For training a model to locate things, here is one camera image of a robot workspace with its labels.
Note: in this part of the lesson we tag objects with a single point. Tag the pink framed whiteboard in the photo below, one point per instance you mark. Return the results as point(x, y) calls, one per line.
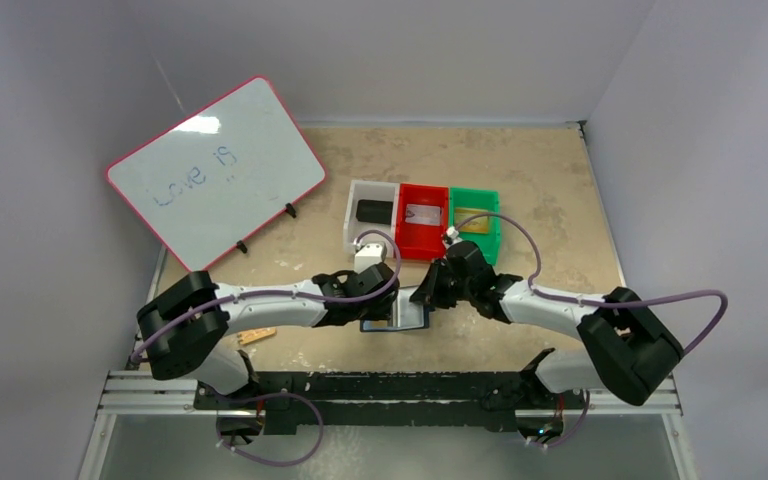
point(215, 179)

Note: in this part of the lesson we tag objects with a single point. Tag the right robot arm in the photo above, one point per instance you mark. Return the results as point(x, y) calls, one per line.
point(626, 350)

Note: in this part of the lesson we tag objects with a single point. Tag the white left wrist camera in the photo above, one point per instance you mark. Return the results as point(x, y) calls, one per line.
point(368, 255)

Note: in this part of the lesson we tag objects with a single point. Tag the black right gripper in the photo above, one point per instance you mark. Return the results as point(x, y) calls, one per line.
point(442, 285)

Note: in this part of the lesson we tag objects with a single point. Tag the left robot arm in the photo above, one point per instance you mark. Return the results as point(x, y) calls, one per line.
point(183, 328)

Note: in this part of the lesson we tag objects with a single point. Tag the aluminium frame rail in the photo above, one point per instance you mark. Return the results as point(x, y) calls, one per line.
point(145, 429)

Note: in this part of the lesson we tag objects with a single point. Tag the silver credit card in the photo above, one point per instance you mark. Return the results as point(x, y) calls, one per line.
point(421, 214)

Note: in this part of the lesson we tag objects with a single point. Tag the gold credit card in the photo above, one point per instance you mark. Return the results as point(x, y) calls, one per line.
point(471, 220)

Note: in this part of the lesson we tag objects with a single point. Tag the black card in bin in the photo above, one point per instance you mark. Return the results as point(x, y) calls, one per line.
point(374, 211)

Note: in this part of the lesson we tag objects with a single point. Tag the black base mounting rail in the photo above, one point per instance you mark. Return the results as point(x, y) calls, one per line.
point(507, 401)

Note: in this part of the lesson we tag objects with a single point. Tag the green plastic bin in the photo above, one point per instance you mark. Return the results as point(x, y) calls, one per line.
point(488, 200)

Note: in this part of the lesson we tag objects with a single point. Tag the red plastic bin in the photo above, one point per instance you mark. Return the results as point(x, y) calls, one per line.
point(419, 242)

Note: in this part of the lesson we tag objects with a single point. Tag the blue leather card holder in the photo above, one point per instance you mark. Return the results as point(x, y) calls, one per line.
point(405, 315)

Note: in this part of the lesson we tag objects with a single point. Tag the white plastic bin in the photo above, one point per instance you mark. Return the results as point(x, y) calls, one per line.
point(364, 189)

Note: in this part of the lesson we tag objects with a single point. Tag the orange circuit board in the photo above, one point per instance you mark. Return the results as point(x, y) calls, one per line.
point(248, 337)

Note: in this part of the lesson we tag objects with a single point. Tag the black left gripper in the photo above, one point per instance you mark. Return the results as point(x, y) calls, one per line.
point(380, 311)

